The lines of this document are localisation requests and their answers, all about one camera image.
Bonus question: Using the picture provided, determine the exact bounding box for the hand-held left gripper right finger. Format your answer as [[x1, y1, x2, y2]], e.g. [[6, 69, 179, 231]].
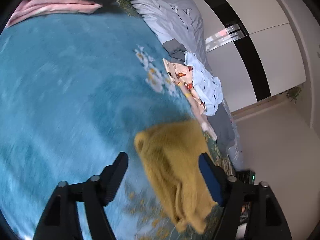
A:
[[198, 152, 293, 240]]

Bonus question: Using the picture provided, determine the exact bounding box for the pink garment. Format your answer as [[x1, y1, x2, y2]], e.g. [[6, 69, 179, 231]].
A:
[[5, 0, 103, 29]]

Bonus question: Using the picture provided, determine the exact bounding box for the light blue floral duvet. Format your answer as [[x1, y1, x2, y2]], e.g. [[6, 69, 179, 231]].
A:
[[112, 0, 245, 170]]

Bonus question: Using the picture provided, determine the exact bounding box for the green plant wall decal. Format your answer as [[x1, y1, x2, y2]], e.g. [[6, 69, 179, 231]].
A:
[[285, 86, 303, 104]]

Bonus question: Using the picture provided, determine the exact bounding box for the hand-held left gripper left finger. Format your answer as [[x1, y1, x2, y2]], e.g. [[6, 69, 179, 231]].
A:
[[32, 152, 129, 240]]

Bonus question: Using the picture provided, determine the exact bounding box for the teal floral blanket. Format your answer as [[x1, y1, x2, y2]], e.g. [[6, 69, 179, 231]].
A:
[[0, 0, 238, 240]]

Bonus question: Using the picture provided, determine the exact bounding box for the light blue shirt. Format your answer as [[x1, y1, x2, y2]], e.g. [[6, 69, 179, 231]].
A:
[[184, 51, 223, 116]]

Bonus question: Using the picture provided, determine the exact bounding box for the mustard knitted sweater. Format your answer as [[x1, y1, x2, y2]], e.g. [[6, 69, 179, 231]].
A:
[[134, 119, 218, 233]]

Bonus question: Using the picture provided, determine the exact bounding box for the white and black wardrobe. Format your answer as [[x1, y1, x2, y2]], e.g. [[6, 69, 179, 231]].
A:
[[184, 0, 307, 113]]

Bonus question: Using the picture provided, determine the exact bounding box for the grey cloth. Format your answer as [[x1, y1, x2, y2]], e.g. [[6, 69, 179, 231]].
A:
[[162, 38, 190, 62]]

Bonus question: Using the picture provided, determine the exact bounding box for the grey-blue sweatshirt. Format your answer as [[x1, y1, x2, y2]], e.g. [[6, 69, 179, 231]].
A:
[[206, 102, 237, 153]]

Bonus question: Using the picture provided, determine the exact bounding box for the cream cartoon print cloth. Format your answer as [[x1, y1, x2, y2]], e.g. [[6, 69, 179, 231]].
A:
[[162, 58, 208, 117]]

